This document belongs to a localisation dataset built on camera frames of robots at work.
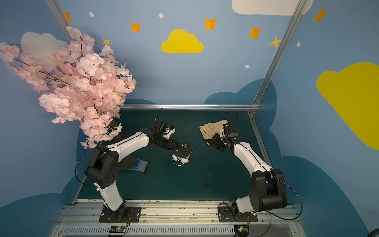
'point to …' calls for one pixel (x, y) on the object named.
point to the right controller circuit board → (242, 230)
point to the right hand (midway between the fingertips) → (212, 141)
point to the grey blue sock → (141, 166)
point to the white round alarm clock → (182, 152)
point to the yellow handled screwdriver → (208, 143)
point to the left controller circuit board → (117, 230)
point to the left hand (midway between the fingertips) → (174, 143)
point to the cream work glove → (208, 130)
